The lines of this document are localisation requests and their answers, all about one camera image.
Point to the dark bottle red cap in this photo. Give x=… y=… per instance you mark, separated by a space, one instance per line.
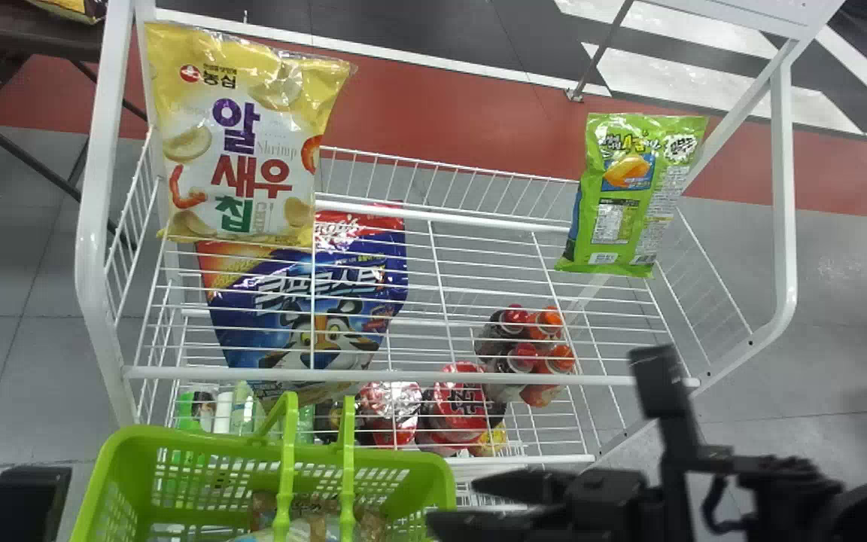
x=525 y=358
x=513 y=319

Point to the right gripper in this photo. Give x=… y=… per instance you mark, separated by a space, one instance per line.
x=610 y=508

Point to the green basket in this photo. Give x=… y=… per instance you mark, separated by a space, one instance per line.
x=177 y=459

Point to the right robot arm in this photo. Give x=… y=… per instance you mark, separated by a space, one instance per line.
x=798 y=493

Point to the green bottle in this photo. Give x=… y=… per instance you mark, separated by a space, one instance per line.
x=194 y=410

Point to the blue cereal bag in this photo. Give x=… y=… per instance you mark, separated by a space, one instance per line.
x=347 y=267

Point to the silver lid noodle cup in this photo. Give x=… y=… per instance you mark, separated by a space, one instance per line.
x=390 y=403

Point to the green snack packet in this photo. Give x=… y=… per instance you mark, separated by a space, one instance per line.
x=629 y=203

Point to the yellow snack packet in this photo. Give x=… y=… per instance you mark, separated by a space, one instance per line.
x=245 y=113
x=72 y=7

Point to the red noodle cup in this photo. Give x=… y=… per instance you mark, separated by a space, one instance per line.
x=460 y=406

